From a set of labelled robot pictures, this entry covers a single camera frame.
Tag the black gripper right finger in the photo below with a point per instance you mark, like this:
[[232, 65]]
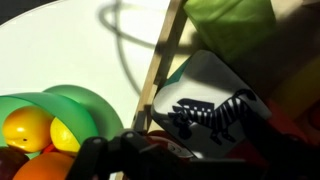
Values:
[[286, 160]]

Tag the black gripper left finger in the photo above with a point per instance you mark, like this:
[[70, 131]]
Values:
[[133, 160]]

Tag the wooden tray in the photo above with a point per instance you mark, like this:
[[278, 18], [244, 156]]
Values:
[[163, 56]]

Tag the light green block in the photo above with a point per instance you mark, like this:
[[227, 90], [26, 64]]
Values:
[[230, 23]]

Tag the yellow toy lemon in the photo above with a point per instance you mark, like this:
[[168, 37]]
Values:
[[26, 128], [63, 138]]

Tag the green plastic bowl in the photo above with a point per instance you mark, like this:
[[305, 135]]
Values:
[[76, 110]]

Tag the orange toy fruit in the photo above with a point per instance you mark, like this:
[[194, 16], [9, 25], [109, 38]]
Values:
[[43, 166]]

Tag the dark red toy plum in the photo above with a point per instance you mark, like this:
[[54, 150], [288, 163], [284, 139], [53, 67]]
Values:
[[11, 163]]

